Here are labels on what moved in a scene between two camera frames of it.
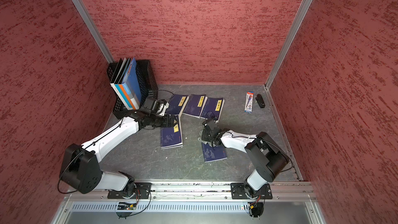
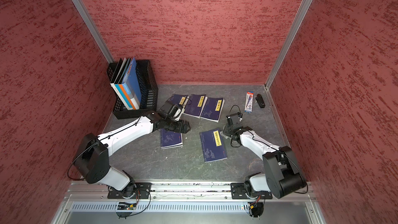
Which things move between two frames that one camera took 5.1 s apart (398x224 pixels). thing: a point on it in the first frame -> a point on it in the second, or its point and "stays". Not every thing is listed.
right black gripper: x=204 y=136 -> x=226 y=131
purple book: x=213 y=154 stays
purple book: x=171 y=137 stays
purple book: x=213 y=106 stays
